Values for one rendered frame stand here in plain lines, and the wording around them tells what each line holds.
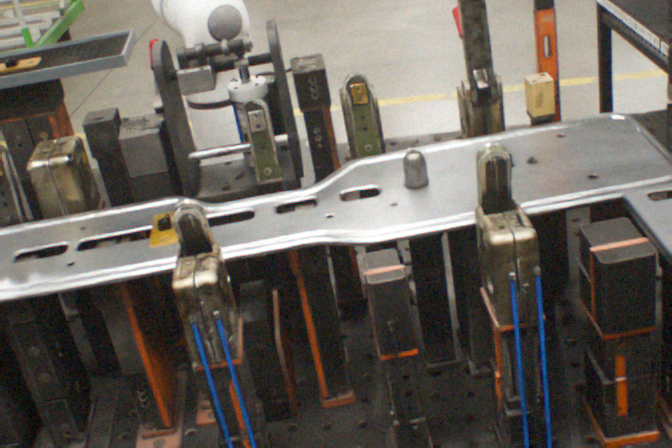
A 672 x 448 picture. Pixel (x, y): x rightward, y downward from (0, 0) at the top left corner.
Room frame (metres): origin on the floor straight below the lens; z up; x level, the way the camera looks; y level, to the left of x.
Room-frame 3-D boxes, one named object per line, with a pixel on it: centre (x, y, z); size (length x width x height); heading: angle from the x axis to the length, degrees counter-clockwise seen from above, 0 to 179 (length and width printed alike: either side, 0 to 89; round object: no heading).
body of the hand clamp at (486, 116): (1.23, -0.24, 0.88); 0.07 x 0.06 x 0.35; 0
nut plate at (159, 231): (1.06, 0.23, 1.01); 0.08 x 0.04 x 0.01; 179
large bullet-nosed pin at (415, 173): (1.06, -0.11, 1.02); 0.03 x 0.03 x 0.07
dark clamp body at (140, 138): (1.26, 0.26, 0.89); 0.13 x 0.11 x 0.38; 0
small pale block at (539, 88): (1.19, -0.31, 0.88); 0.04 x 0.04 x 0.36; 0
